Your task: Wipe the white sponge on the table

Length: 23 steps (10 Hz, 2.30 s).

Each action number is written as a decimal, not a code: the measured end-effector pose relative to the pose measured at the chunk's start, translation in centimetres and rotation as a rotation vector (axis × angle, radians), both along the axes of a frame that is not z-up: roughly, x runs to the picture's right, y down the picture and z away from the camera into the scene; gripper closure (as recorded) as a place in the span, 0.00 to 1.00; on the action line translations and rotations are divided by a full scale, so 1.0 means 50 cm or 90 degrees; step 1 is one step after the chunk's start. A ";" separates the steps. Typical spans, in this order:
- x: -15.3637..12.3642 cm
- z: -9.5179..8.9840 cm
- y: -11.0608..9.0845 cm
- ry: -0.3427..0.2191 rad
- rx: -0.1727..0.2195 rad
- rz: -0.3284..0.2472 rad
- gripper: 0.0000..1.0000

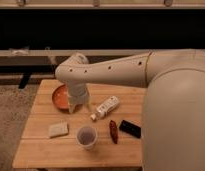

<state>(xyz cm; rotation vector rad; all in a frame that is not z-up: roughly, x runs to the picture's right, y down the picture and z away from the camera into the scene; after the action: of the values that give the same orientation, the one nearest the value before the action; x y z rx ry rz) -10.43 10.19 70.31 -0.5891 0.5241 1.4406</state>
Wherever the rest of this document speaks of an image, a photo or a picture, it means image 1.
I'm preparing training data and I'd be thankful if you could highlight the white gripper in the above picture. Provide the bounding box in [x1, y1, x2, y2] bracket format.
[67, 82, 92, 114]

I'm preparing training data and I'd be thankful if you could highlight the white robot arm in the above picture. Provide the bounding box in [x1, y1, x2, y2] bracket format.
[55, 49, 205, 171]

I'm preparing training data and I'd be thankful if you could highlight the black rectangular box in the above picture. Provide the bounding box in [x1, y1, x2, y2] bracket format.
[119, 120, 141, 138]

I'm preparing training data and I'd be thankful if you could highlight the grey horizontal rail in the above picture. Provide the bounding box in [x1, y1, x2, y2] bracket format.
[0, 49, 147, 66]

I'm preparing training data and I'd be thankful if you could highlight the clear plastic cup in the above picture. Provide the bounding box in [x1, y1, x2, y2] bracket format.
[76, 126, 98, 150]

